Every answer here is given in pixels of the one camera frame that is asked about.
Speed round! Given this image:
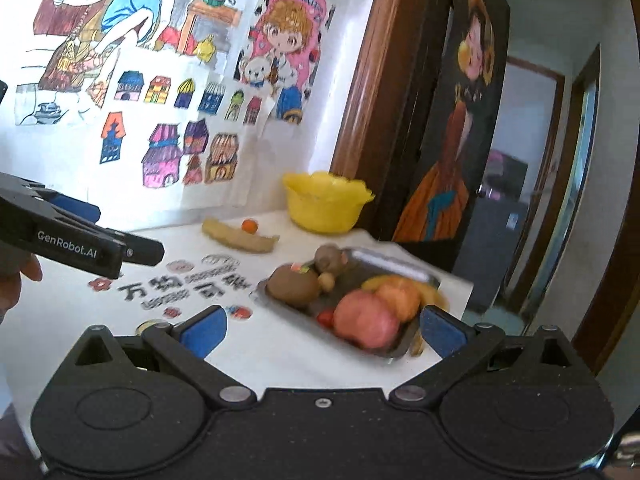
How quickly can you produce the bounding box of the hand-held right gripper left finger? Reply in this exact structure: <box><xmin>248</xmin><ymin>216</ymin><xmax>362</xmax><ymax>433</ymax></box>
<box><xmin>74</xmin><ymin>304</ymin><xmax>258</xmax><ymax>409</ymax></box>

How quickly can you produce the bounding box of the brown wooden door frame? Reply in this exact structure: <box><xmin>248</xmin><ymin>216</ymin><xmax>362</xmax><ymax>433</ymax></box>
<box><xmin>330</xmin><ymin>0</ymin><xmax>458</xmax><ymax>197</ymax></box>

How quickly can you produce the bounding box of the black painted figure poster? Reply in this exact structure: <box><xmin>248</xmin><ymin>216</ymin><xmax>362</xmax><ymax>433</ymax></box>
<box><xmin>392</xmin><ymin>0</ymin><xmax>511</xmax><ymax>272</ymax></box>

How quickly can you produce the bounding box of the drawing of pink-hooded child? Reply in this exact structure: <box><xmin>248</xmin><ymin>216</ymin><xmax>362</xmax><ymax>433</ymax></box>
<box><xmin>236</xmin><ymin>0</ymin><xmax>335</xmax><ymax>127</ymax></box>

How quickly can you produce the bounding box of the drawing of colourful houses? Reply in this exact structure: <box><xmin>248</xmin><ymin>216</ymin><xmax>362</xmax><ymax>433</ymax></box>
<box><xmin>95</xmin><ymin>50</ymin><xmax>276</xmax><ymax>211</ymax></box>

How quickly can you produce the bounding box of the small yellow banana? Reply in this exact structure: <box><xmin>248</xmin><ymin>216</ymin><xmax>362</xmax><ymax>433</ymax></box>
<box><xmin>201</xmin><ymin>217</ymin><xmax>281</xmax><ymax>255</ymax></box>

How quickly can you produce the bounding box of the yellow plastic bowl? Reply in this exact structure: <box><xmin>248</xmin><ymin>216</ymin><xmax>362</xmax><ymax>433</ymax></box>
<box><xmin>282</xmin><ymin>171</ymin><xmax>376</xmax><ymax>235</ymax></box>

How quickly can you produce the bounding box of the dark cabinet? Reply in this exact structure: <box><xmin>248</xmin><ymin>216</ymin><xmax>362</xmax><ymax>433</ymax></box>
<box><xmin>467</xmin><ymin>154</ymin><xmax>531</xmax><ymax>313</ymax></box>

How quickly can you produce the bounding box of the orange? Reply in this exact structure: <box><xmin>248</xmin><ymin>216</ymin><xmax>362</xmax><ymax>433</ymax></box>
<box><xmin>375</xmin><ymin>282</ymin><xmax>422</xmax><ymax>324</ymax></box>

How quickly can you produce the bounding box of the red apple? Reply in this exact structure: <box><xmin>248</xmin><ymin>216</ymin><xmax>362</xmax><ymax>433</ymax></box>
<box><xmin>333</xmin><ymin>289</ymin><xmax>402</xmax><ymax>352</ymax></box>

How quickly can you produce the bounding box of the brown kiwi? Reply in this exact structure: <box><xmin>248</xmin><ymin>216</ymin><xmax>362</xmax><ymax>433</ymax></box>
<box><xmin>265</xmin><ymin>264</ymin><xmax>322</xmax><ymax>310</ymax></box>

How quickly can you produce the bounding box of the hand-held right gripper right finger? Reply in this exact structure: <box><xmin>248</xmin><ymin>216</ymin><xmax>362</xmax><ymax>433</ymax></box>
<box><xmin>387</xmin><ymin>304</ymin><xmax>576</xmax><ymax>407</ymax></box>

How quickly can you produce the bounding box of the large yellow banana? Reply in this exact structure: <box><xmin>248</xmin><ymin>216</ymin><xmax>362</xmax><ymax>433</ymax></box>
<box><xmin>361</xmin><ymin>274</ymin><xmax>449</xmax><ymax>313</ymax></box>

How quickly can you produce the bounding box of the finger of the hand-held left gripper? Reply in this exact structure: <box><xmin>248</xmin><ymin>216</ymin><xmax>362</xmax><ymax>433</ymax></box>
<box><xmin>42</xmin><ymin>191</ymin><xmax>102</xmax><ymax>225</ymax></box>
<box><xmin>122</xmin><ymin>238</ymin><xmax>165</xmax><ymax>267</ymax></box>

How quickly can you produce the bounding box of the metal tray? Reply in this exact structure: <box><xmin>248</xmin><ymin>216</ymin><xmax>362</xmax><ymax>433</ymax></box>
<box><xmin>256</xmin><ymin>246</ymin><xmax>449</xmax><ymax>360</ymax></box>

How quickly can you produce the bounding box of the drawing of blue-clothed figure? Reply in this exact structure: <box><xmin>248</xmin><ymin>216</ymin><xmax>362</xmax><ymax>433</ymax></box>
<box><xmin>14</xmin><ymin>0</ymin><xmax>266</xmax><ymax>127</ymax></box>

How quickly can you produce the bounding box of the person's left hand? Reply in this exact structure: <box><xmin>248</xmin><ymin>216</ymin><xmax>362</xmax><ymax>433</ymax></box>
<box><xmin>0</xmin><ymin>252</ymin><xmax>44</xmax><ymax>327</ymax></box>

